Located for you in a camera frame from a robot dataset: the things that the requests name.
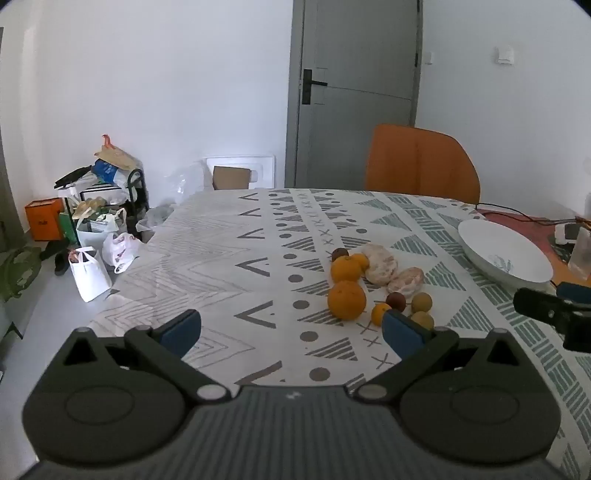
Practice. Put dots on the orange chair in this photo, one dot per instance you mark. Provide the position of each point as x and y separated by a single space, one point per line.
415 161

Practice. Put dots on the black umbrella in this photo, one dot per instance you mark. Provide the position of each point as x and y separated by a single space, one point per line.
74 176

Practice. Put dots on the black shoe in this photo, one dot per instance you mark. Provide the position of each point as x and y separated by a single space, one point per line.
61 264

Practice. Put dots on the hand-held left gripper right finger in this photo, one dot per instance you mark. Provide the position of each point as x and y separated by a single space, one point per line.
400 333

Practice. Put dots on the white wall switch box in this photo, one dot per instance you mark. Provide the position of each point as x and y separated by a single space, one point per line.
504 54

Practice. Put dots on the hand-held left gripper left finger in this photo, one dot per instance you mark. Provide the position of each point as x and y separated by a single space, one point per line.
181 331

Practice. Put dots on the black metal rack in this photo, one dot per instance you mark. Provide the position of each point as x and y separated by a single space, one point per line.
137 194

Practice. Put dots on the green patterned cushion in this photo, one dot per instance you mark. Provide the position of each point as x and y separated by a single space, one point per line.
18 272

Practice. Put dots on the green box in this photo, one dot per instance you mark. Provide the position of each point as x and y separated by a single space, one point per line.
68 228

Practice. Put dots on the cardboard box on white tray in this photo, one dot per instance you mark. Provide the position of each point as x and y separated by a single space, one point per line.
240 161

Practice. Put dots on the grey door frame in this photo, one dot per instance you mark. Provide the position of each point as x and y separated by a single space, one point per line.
7 184

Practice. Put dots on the clear plastic bag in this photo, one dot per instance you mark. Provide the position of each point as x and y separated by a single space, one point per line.
189 182

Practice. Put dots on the grey door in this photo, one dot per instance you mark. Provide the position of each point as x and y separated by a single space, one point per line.
360 138

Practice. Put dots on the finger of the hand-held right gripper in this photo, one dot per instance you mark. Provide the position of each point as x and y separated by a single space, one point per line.
575 293
540 305

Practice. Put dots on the white paper bag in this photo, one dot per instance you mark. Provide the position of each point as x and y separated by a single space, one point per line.
90 277

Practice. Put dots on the blue and white bag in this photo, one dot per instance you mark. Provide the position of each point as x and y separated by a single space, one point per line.
108 171

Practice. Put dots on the peeled tangerine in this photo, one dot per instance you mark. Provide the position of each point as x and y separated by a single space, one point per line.
406 280
381 263

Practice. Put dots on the orange box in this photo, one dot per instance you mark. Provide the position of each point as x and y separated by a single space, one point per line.
42 220

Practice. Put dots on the white plastic bag red print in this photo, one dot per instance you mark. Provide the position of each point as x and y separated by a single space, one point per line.
119 251

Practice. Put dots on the small yellow-green round fruit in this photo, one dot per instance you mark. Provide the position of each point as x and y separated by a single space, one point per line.
421 302
422 320

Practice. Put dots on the grey plastic bag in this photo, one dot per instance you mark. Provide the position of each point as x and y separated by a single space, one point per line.
154 216

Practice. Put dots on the white tote bag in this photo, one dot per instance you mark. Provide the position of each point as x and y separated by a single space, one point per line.
94 230

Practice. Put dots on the dark red round fruit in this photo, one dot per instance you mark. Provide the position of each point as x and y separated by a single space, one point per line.
395 301

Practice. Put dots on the large orange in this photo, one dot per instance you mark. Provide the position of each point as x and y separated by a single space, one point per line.
346 300
344 270

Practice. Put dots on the patterned white tablecloth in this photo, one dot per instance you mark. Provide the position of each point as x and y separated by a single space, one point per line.
221 267

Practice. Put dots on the small orange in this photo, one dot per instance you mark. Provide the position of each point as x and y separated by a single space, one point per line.
361 260
379 314

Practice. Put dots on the white ceramic bowl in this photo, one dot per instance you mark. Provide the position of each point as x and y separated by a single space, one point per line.
503 249

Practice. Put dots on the white power strip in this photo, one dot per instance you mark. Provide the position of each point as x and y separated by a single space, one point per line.
564 233

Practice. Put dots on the dark brown round fruit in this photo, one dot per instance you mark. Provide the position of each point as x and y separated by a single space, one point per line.
340 254

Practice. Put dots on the brown cardboard box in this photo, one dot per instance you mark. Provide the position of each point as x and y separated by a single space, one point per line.
231 179

